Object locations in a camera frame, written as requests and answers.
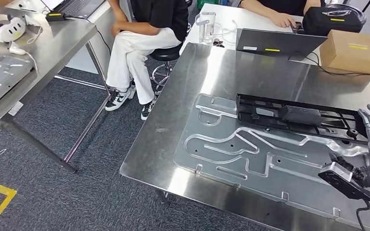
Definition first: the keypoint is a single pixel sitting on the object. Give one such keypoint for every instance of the dark key bunch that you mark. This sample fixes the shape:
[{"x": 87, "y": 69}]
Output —
[{"x": 218, "y": 43}]

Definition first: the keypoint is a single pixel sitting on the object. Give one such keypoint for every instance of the black round stool chrome base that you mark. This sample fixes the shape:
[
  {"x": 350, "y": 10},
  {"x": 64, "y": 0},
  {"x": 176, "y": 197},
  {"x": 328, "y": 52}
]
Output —
[{"x": 166, "y": 52}]

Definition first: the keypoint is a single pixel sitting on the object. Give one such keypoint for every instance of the black plastic bracket part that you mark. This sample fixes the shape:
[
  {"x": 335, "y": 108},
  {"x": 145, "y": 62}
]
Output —
[{"x": 300, "y": 114}]

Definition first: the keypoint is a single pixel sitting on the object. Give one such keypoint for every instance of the black bag with yellow label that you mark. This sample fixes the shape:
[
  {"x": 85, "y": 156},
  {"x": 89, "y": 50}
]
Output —
[{"x": 325, "y": 27}]

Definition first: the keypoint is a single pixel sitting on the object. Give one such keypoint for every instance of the white table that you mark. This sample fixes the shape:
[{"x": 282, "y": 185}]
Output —
[{"x": 252, "y": 19}]

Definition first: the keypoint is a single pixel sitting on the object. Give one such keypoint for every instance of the stainless steel workbench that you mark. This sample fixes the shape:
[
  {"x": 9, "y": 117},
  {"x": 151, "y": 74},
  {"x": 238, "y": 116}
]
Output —
[{"x": 172, "y": 95}]

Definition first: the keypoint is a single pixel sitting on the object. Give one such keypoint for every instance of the white VR controller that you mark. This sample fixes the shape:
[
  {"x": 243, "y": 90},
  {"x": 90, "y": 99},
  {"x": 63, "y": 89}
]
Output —
[{"x": 17, "y": 49}]

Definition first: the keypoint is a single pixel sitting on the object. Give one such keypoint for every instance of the black and white sneaker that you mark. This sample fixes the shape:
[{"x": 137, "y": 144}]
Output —
[
  {"x": 146, "y": 110},
  {"x": 118, "y": 100}
]

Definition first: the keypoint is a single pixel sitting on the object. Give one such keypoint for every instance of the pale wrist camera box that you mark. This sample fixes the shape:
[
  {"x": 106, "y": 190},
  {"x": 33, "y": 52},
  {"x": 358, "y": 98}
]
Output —
[{"x": 338, "y": 170}]

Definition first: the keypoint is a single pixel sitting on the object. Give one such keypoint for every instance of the stamped metal panel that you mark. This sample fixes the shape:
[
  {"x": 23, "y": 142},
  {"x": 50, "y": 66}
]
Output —
[
  {"x": 236, "y": 165},
  {"x": 3, "y": 76}
]

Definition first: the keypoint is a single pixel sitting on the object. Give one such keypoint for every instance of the green crate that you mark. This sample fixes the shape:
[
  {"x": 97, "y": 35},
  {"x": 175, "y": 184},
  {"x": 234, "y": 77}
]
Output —
[{"x": 209, "y": 3}]

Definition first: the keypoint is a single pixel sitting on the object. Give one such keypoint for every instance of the brown cardboard box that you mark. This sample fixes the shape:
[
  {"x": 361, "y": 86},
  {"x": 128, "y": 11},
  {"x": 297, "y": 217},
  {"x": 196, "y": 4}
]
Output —
[{"x": 351, "y": 54}]

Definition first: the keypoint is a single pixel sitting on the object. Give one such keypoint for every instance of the dark laptop with labels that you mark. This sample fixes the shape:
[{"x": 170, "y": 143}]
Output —
[{"x": 284, "y": 41}]

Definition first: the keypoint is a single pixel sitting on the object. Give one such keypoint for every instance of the white VR headset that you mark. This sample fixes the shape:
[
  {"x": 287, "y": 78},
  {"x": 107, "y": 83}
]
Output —
[{"x": 12, "y": 30}]

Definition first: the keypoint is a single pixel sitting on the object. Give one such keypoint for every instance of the stainless steel table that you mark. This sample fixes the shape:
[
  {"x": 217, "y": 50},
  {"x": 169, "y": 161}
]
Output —
[{"x": 60, "y": 41}]

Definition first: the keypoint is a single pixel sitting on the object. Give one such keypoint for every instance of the open grey laptop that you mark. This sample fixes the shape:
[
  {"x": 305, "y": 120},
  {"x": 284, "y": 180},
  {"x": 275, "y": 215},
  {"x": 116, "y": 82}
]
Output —
[{"x": 76, "y": 6}]

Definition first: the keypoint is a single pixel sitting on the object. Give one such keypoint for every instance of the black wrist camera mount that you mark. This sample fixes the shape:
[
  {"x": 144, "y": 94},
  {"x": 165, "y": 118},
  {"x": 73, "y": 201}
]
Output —
[{"x": 347, "y": 188}]

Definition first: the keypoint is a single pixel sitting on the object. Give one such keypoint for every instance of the person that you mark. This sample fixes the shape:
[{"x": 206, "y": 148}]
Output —
[
  {"x": 140, "y": 47},
  {"x": 284, "y": 3}
]

